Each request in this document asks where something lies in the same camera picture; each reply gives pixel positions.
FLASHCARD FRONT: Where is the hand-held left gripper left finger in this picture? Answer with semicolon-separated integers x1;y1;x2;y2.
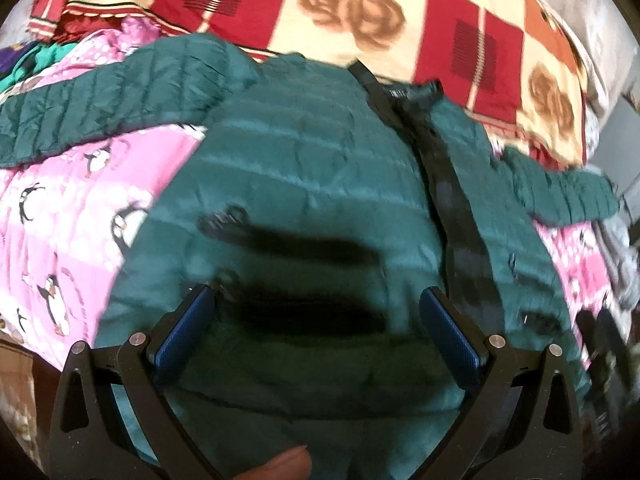
49;284;226;480

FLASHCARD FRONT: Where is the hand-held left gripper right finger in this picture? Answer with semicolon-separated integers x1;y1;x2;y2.
419;286;586;480

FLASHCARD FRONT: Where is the green puffer jacket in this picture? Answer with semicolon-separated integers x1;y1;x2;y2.
0;35;621;480

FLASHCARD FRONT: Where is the person's left hand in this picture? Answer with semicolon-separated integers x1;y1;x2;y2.
222;444;313;480

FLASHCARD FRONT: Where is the grey sweatshirt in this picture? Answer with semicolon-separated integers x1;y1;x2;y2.
595;205;640;321

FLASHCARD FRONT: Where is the pink penguin print blanket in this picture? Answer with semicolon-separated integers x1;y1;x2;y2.
0;15;623;356

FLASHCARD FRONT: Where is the purple and green cloth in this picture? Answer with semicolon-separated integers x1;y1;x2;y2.
0;40;76;96

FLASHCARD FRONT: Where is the red cream checked quilt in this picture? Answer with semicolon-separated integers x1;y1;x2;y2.
27;0;591;166

